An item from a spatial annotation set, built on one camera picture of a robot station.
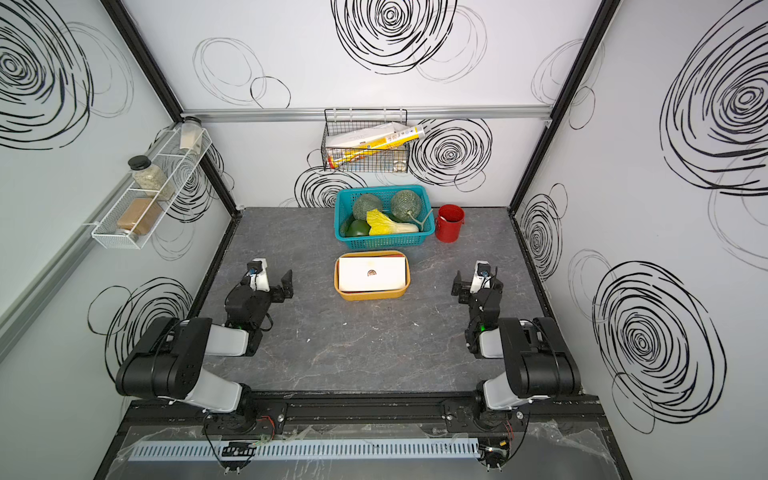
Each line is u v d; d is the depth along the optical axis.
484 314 0.68
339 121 0.92
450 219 1.05
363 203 1.08
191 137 0.86
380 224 1.02
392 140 0.84
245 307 0.69
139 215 0.67
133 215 0.67
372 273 0.96
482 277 0.77
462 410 0.74
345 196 1.12
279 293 0.83
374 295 0.92
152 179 0.71
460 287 0.82
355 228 1.04
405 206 1.08
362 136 0.88
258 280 0.77
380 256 0.98
